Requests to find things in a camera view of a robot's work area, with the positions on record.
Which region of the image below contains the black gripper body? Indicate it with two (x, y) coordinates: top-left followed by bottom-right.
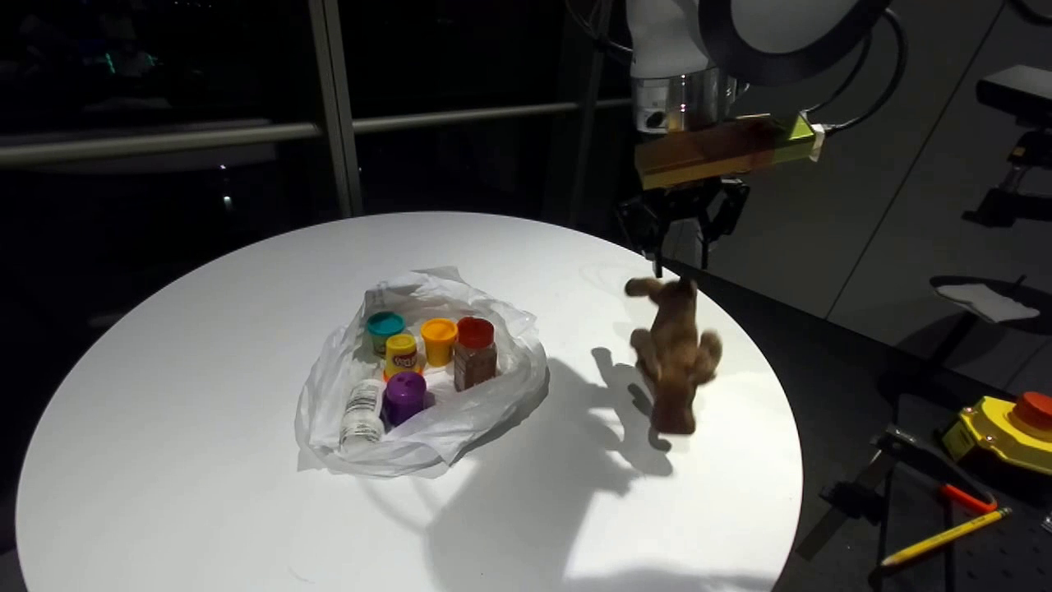
(628, 179), (758, 251)

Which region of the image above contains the brown plush moose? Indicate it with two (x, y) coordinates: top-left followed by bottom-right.
(621, 274), (725, 437)

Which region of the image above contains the red lid spice jar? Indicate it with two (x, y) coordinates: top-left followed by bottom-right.
(451, 315), (502, 396)

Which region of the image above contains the purple plastic cup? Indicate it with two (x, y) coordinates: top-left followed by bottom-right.
(378, 369), (433, 430)

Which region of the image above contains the white labelled pill bottle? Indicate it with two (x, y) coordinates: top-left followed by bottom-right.
(334, 391), (387, 449)

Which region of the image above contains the clear white plastic bag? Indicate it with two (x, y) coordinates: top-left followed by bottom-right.
(292, 263), (553, 479)

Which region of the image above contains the orange-yellow dough tub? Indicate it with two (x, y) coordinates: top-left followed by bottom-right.
(417, 315), (460, 369)

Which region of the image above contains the teal lid dough tub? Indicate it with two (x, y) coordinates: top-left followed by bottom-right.
(360, 309), (406, 356)

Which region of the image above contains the yellow emergency stop red button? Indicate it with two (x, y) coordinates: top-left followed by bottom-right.
(943, 390), (1052, 477)

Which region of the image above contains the yellow pencil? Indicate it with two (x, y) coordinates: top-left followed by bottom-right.
(879, 504), (1013, 574)

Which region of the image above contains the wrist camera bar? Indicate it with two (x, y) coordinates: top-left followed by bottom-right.
(630, 109), (828, 193)

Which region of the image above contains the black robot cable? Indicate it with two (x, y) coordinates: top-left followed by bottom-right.
(809, 6), (913, 137)

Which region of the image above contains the grey window frame post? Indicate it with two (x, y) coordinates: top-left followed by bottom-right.
(307, 0), (369, 222)

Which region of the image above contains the black clamp orange handle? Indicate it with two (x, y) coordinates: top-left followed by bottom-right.
(868, 426), (1004, 519)

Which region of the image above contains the metal window rail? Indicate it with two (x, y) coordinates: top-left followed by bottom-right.
(0, 96), (636, 172)

